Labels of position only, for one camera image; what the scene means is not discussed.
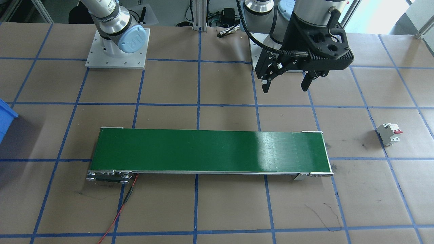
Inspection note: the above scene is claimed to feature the black power adapter brick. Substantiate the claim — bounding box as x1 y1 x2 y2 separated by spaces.
222 8 238 23

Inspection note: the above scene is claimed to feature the white circuit breaker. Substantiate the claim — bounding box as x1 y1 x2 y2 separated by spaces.
377 123 404 147

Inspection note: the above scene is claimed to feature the aluminium profile bar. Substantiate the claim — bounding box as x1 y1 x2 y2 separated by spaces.
415 20 434 40

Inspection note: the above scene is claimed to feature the green conveyor belt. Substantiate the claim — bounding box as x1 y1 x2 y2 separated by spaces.
85 127 334 185

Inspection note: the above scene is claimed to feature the blue plastic storage bin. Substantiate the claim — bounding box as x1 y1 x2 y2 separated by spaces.
0 98 19 145

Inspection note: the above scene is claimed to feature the white square base plate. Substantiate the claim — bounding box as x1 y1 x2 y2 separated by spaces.
249 32 268 72
85 28 151 69

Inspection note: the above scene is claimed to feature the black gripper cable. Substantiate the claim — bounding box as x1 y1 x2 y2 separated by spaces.
236 0 309 57

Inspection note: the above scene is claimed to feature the metal cable connector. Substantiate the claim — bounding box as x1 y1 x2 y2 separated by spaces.
218 26 242 37

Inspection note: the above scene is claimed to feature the red conveyor motor wire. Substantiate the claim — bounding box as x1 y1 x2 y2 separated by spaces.
98 174 140 244

